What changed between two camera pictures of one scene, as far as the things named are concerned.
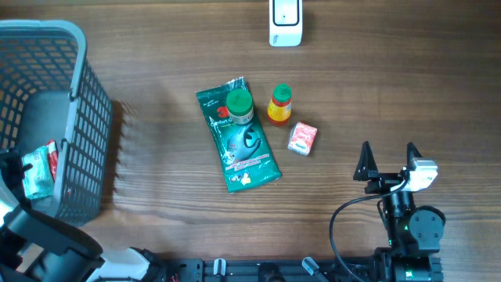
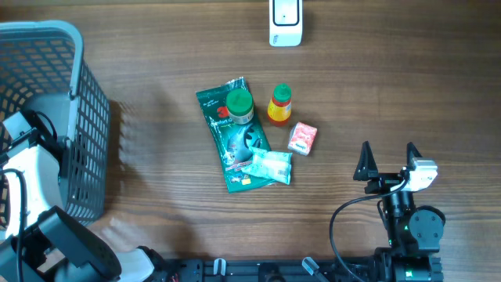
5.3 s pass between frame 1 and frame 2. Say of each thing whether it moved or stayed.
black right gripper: stayed
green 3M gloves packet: stayed
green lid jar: stayed
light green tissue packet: moved
